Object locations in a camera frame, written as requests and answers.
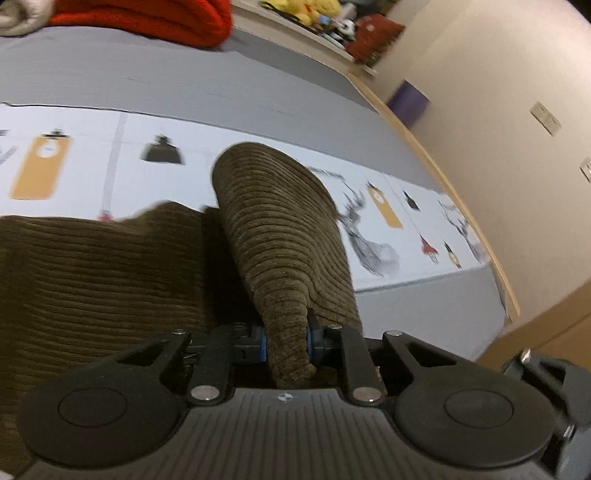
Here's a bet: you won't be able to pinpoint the red folded blanket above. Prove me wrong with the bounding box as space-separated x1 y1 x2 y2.
49 0 233 49

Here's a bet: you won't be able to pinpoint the panda plush toy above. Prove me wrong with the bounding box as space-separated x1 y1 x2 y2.
335 19 356 41

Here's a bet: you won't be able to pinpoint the printed white bed sheet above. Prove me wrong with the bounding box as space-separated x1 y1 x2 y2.
1 104 489 292

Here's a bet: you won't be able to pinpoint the cream folded blanket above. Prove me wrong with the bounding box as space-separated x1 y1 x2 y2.
0 0 55 37

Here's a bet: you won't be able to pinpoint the yellow bear plush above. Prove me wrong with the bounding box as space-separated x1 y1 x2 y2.
259 0 341 26

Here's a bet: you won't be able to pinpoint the purple rolled mat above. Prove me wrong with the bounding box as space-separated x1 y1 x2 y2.
387 80 431 129

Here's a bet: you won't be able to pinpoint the wall light switch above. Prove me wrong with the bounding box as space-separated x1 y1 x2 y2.
530 102 562 136

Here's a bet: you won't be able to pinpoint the grey bed mattress cover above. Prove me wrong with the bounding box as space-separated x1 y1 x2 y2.
1 27 506 360

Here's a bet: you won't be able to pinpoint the olive corduroy pants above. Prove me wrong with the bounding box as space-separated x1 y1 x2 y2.
0 141 364 476

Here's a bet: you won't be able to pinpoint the wooden bed frame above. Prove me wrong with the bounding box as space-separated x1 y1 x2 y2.
345 72 521 323

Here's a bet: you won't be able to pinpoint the dark red cushion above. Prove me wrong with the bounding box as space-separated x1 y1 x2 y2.
346 14 406 64

